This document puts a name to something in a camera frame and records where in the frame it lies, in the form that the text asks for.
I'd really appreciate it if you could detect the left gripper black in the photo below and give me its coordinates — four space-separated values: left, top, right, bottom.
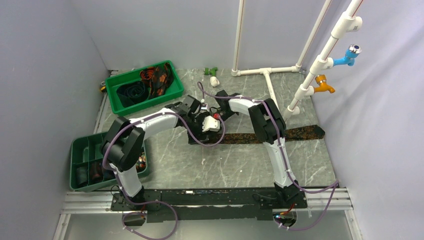
184 112 210 145

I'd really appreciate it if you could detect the brown patterned necktie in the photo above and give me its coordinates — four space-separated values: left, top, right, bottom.
196 124 326 145

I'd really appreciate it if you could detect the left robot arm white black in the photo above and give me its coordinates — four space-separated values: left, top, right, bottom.
101 95 224 210

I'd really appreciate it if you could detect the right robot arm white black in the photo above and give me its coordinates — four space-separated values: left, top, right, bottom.
213 90 305 208

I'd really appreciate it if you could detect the white pipe fitting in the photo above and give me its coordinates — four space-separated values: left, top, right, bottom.
210 76 220 88

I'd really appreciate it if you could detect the green pipe fitting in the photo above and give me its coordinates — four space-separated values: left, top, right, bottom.
204 67 218 77

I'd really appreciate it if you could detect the orange black tie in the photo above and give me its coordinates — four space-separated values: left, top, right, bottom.
139 62 175 99

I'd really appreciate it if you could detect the green open tray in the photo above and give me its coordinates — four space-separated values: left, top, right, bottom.
105 60 184 116

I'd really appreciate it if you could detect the rolled colourful floral tie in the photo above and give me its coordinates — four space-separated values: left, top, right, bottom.
135 154 147 173

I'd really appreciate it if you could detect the dark teal tie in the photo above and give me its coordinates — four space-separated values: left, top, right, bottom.
116 81 151 108

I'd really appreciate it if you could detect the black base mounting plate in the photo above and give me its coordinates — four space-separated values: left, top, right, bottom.
110 187 308 223

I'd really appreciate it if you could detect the yellow clamp at table edge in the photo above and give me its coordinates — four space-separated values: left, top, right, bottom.
99 81 107 93

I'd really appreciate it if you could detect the orange faucet tap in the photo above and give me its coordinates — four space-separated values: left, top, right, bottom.
314 74 336 94

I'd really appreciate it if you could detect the rolled dark red tie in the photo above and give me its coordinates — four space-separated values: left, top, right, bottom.
89 162 103 184

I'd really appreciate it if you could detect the green compartment organizer tray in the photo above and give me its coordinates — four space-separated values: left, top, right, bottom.
68 132 152 192

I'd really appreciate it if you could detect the rolled black tie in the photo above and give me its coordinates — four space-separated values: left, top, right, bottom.
76 167 88 188

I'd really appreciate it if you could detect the blue faucet tap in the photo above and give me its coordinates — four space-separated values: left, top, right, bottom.
333 44 362 67

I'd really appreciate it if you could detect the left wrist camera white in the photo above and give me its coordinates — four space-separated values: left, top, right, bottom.
202 115 221 133

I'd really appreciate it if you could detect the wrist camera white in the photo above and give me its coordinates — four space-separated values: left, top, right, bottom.
202 115 221 133
199 98 209 113

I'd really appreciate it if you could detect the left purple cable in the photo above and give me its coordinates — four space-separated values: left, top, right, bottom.
101 110 227 240

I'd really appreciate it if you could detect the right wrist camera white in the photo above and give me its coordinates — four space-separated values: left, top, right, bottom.
199 98 209 113

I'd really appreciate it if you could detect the aluminium rail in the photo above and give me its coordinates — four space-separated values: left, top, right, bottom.
61 188 354 214

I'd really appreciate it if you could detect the white pvc pipe frame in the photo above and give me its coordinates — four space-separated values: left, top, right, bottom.
231 0 363 120

